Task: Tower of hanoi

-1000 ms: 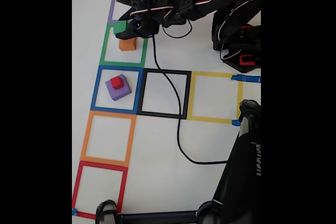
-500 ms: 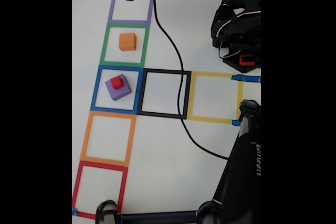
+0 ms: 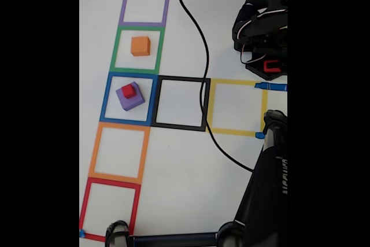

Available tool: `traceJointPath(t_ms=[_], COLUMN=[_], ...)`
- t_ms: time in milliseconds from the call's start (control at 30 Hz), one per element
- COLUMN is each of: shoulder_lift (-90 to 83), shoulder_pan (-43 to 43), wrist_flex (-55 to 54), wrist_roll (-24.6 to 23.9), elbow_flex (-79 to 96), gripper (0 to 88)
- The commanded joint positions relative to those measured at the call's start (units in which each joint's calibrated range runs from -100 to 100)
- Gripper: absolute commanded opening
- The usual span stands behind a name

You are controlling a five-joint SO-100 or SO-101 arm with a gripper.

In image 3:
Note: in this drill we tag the purple square frame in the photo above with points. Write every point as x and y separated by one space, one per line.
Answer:
123 10

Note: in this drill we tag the orange square frame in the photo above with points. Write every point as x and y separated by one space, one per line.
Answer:
94 154

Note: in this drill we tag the red base clamp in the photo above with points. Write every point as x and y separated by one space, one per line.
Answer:
265 66

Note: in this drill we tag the green square frame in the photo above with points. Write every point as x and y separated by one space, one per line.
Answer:
114 53

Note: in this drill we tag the blue square frame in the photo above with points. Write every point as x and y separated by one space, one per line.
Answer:
104 102

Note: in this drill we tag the orange cube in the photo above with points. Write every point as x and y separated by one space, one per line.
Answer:
140 46

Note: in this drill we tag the yellow square frame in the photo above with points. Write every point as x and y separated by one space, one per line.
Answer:
211 108

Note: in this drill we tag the black camera tripod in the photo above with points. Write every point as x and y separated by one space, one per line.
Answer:
266 189

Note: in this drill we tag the black square frame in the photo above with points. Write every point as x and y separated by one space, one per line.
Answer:
154 102

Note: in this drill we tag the small red cube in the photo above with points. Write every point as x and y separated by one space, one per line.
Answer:
128 90

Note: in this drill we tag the large purple cube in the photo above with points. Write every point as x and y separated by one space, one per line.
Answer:
130 103

